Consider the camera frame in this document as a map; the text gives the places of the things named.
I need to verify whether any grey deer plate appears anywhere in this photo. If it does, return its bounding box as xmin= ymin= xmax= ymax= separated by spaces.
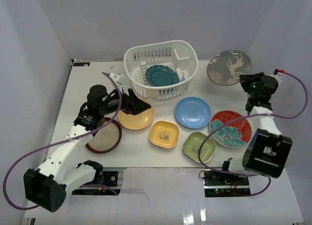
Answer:
xmin=207 ymin=50 xmax=252 ymax=86

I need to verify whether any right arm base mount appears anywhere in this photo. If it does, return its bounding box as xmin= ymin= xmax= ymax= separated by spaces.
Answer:
xmin=198 ymin=169 xmax=251 ymax=198

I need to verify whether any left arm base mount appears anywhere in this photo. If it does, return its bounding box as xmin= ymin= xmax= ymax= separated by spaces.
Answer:
xmin=72 ymin=171 xmax=122 ymax=196

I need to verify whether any square green panda plate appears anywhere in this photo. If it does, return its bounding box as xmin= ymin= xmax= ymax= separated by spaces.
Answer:
xmin=183 ymin=131 xmax=216 ymax=163

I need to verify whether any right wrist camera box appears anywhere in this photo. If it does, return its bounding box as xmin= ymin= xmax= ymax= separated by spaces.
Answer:
xmin=273 ymin=69 xmax=285 ymax=84

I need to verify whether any round yellow plate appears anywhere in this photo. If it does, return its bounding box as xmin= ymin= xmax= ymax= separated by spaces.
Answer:
xmin=117 ymin=99 xmax=154 ymax=130

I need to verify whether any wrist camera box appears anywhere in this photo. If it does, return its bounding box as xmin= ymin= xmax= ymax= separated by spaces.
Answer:
xmin=273 ymin=69 xmax=285 ymax=84
xmin=109 ymin=73 xmax=132 ymax=91

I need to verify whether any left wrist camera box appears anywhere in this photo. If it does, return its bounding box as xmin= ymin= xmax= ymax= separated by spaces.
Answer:
xmin=109 ymin=73 xmax=132 ymax=91

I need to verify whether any white plastic dish bin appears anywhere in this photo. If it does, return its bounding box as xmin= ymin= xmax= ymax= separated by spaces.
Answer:
xmin=123 ymin=40 xmax=198 ymax=100

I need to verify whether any red teal flower plate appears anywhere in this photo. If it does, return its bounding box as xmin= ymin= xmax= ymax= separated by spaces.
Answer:
xmin=209 ymin=110 xmax=252 ymax=149

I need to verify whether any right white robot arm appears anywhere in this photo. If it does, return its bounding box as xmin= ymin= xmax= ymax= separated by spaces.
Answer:
xmin=220 ymin=70 xmax=293 ymax=185

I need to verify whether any beige plate brown rim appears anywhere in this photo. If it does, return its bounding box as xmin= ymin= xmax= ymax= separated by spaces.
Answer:
xmin=86 ymin=120 xmax=122 ymax=154

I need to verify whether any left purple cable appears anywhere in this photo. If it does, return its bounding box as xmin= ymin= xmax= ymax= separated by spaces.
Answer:
xmin=2 ymin=72 xmax=122 ymax=210

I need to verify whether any teal scalloped plate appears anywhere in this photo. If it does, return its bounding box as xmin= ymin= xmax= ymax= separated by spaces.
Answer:
xmin=145 ymin=65 xmax=179 ymax=87

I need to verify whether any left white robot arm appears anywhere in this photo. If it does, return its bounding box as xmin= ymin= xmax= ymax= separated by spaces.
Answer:
xmin=23 ymin=85 xmax=151 ymax=212

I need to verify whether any square yellow panda plate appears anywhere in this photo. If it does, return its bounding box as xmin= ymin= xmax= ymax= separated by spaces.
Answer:
xmin=149 ymin=120 xmax=179 ymax=149

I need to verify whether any round blue plate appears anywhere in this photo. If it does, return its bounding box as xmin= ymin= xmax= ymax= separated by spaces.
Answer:
xmin=175 ymin=97 xmax=212 ymax=129

